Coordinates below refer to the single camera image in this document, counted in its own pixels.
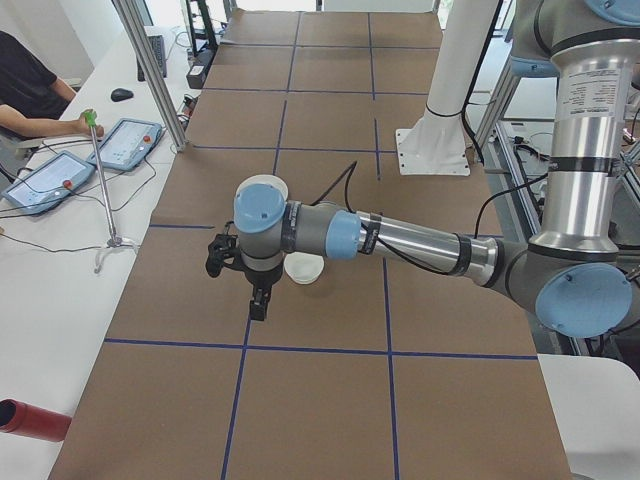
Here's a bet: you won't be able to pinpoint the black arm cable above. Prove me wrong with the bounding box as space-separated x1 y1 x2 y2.
309 159 549 274

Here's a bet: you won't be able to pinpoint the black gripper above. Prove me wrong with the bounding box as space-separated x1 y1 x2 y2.
241 253 282 320

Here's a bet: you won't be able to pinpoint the far blue teach pendant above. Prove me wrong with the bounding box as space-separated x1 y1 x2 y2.
98 118 162 171

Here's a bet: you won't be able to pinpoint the seated person in black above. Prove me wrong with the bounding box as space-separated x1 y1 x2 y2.
1 32 104 138

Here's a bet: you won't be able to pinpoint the red cylinder bottle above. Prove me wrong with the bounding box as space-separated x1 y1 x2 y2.
1 399 72 442

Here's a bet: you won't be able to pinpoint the green tipped metal grabber stick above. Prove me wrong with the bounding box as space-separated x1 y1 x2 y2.
82 109 140 274

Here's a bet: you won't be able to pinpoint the white bowl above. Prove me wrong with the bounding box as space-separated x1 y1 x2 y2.
284 252 324 285

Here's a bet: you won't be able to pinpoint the aluminium frame post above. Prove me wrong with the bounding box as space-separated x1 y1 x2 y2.
113 0 187 152

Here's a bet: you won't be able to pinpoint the black keyboard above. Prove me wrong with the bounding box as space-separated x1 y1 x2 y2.
136 35 167 82

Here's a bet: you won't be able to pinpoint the white plate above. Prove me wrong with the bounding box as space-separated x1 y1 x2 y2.
236 174 289 200

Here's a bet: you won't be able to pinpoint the near blue teach pendant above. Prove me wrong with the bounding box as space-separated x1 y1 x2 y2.
1 150 95 215

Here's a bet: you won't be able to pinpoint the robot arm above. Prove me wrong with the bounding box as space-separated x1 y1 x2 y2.
231 1 639 338

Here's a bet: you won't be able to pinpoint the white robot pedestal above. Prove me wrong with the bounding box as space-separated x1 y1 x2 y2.
396 0 501 176

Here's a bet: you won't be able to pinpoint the blue teach pendant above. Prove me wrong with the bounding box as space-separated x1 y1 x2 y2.
98 118 162 171
1 150 95 215

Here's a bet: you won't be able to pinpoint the black computer mouse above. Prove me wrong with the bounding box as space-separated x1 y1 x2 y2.
110 88 134 103

